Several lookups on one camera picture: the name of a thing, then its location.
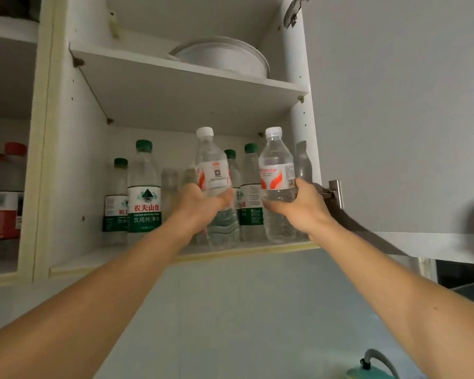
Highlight person's left hand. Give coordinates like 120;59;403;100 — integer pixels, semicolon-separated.
170;183;235;246

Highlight person's right hand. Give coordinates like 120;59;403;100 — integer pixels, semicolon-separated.
262;177;337;243

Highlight group of bottles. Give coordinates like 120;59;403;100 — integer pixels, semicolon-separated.
0;142;27;241
102;139;315;247

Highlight white wall cabinet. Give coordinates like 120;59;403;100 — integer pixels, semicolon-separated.
0;0;324;288

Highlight grey wall cabinet door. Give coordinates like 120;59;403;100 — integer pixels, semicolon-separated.
302;0;474;267

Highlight person's left forearm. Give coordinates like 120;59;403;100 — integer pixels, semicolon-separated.
0;216;194;379

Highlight person's right forearm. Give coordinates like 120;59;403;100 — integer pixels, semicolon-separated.
308;223;474;379

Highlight metal door hinge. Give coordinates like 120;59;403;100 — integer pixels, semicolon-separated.
314;179;345;210
283;0;313;28

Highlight white plastic basin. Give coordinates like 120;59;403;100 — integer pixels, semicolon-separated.
167;36;271;79

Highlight teal handbag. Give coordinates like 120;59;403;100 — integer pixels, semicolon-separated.
345;349;402;379

